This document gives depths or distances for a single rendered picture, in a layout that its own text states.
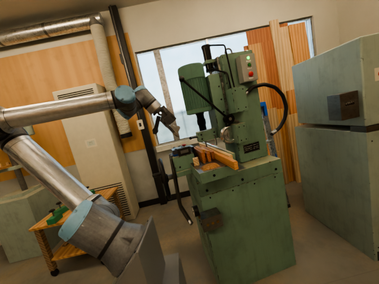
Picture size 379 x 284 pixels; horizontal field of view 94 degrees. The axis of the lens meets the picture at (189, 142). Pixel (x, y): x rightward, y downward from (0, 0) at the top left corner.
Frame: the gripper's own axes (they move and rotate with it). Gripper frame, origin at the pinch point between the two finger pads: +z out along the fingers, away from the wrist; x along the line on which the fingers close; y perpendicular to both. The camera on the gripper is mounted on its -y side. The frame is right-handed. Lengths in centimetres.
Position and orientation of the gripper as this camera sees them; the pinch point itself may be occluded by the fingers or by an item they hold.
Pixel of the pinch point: (176, 136)
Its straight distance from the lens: 113.1
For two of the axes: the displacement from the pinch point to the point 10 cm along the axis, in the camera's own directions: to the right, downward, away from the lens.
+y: 7.1, -7.0, 0.8
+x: -2.1, -1.1, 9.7
